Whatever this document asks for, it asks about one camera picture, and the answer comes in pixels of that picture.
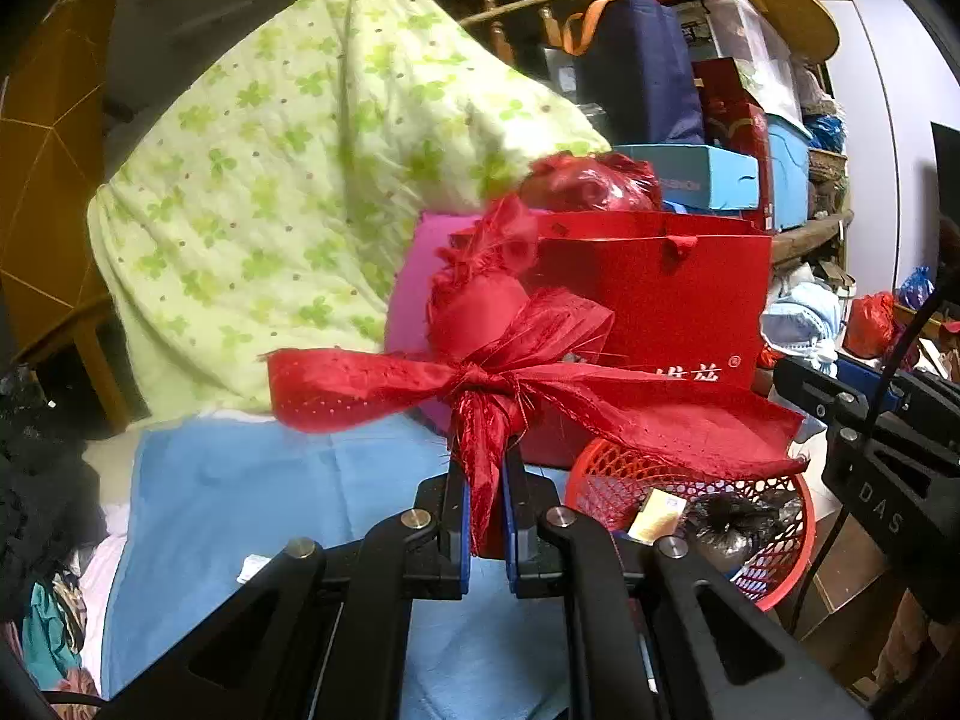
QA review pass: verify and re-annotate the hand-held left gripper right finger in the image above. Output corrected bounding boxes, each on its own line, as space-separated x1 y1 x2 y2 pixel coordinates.
502 446 871 720

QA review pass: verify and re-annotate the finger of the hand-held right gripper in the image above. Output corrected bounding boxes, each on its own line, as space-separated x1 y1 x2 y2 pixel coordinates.
772 358 901 430

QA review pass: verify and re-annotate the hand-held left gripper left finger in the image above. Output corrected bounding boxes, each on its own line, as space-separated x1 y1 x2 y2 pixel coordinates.
97 450 473 720

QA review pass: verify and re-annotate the red mesh plastic basket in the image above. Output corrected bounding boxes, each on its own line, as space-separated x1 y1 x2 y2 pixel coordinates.
564 436 817 613

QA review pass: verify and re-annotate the white and red box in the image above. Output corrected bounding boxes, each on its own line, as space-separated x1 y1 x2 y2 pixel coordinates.
626 489 691 545

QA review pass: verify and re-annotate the black plastic bag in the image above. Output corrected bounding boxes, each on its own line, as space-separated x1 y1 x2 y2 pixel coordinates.
682 491 803 580

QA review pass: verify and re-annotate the red ribbon bow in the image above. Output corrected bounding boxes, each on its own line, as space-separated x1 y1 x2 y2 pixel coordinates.
259 195 808 560

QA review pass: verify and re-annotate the light blue cloth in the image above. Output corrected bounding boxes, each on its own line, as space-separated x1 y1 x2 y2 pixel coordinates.
761 281 842 377

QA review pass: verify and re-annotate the red paper bag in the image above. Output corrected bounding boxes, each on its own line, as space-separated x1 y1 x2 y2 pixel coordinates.
517 211 773 467

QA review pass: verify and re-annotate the blue plastic bag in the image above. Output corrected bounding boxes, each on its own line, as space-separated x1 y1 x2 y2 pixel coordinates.
896 266 935 313

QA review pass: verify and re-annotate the wooden table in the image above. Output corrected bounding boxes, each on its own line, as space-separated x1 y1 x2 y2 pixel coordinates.
772 208 856 265

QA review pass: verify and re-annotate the light blue cardboard box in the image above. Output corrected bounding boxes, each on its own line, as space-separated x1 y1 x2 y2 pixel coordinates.
611 142 763 213

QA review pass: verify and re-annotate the blue towel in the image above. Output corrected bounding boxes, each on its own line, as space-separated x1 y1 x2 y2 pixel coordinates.
101 412 646 720

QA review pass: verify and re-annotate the dark red gift box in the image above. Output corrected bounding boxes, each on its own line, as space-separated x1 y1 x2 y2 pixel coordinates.
694 58 776 233

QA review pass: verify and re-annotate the pink pillow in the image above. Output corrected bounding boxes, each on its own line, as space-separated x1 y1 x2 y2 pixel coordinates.
386 211 526 437

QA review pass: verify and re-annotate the clear plastic storage box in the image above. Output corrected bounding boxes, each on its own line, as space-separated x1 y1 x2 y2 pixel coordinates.
675 0 805 130

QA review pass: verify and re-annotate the navy tote bag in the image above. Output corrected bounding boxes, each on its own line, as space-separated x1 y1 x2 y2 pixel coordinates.
562 0 707 146

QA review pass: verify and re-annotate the round bamboo tray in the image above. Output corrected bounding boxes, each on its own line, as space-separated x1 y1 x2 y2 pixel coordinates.
570 0 841 65

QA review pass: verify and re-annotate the teal cloth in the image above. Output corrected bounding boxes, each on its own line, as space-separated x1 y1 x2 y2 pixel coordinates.
22 581 85 685

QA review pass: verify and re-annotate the green clover quilt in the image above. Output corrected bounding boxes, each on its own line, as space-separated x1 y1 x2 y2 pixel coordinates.
86 0 613 416

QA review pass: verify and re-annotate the black garment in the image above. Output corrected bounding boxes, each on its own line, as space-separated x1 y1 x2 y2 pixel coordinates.
0 367 110 616

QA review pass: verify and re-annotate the black cable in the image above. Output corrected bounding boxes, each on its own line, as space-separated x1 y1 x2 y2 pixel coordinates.
780 292 940 632

